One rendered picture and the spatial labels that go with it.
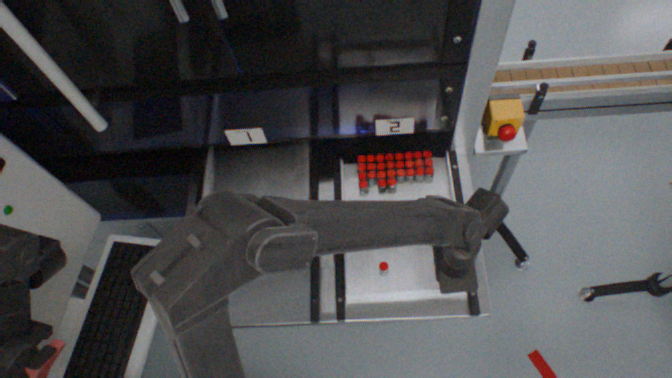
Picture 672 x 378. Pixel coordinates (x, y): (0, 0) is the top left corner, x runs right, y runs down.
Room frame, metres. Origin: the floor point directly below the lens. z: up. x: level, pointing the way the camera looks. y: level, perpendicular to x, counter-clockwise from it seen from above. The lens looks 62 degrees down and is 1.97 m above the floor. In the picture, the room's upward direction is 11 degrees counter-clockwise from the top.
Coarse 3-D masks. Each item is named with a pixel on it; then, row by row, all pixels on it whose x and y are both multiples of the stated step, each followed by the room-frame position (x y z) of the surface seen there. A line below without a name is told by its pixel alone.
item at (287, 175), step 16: (256, 144) 0.74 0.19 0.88; (272, 144) 0.73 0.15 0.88; (288, 144) 0.72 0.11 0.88; (304, 144) 0.71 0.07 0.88; (208, 160) 0.70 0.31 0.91; (224, 160) 0.71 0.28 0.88; (240, 160) 0.70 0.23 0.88; (256, 160) 0.69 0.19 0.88; (272, 160) 0.68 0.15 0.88; (288, 160) 0.67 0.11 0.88; (304, 160) 0.66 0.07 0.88; (208, 176) 0.66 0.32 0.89; (224, 176) 0.66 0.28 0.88; (240, 176) 0.65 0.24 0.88; (256, 176) 0.64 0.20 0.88; (272, 176) 0.63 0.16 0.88; (288, 176) 0.63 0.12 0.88; (304, 176) 0.62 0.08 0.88; (208, 192) 0.62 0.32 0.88; (240, 192) 0.61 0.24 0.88; (256, 192) 0.60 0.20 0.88; (272, 192) 0.59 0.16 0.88; (288, 192) 0.58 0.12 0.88; (304, 192) 0.57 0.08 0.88
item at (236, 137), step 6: (228, 132) 0.67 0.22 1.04; (234, 132) 0.67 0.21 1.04; (240, 132) 0.67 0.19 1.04; (246, 132) 0.67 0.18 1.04; (252, 132) 0.67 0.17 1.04; (258, 132) 0.66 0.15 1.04; (234, 138) 0.67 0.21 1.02; (240, 138) 0.67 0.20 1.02; (246, 138) 0.67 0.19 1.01; (252, 138) 0.67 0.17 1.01; (258, 138) 0.67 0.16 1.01; (264, 138) 0.66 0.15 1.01; (234, 144) 0.67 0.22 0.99; (240, 144) 0.67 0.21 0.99
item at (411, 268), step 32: (448, 160) 0.57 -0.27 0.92; (352, 192) 0.55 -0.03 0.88; (416, 192) 0.52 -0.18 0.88; (448, 192) 0.50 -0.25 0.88; (352, 256) 0.39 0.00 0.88; (384, 256) 0.37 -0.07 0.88; (416, 256) 0.36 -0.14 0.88; (352, 288) 0.32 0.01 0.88; (384, 288) 0.30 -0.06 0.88; (416, 288) 0.29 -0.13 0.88
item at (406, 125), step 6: (384, 120) 0.62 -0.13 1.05; (390, 120) 0.62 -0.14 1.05; (396, 120) 0.62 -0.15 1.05; (402, 120) 0.62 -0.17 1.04; (408, 120) 0.62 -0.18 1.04; (378, 126) 0.63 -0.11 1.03; (384, 126) 0.62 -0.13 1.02; (390, 126) 0.62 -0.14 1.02; (402, 126) 0.62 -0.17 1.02; (408, 126) 0.62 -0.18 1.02; (378, 132) 0.63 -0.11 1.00; (384, 132) 0.62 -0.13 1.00; (390, 132) 0.62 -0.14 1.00; (396, 132) 0.62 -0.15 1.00; (402, 132) 0.62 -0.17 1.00; (408, 132) 0.62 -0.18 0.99
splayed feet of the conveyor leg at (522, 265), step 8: (504, 224) 0.67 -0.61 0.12; (504, 232) 0.64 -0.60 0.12; (504, 240) 0.62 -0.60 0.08; (512, 240) 0.61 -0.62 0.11; (512, 248) 0.58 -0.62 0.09; (520, 248) 0.58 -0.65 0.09; (520, 256) 0.55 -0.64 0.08; (528, 256) 0.55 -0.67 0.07; (520, 264) 0.53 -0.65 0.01; (528, 264) 0.53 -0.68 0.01
